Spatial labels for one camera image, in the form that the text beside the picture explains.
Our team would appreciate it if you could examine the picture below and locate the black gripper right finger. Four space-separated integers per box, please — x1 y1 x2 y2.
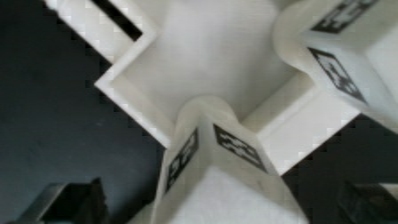
336 182 398 224

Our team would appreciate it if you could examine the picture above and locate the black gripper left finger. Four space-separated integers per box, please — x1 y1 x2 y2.
16 178 107 224

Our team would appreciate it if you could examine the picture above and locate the white short tagged block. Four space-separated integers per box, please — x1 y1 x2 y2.
126 96 309 224

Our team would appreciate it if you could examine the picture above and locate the white chair seat part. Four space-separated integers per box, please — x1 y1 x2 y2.
43 0 300 145

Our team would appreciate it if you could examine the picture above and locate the white fence frame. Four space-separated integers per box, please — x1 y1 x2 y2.
243 73 359 174

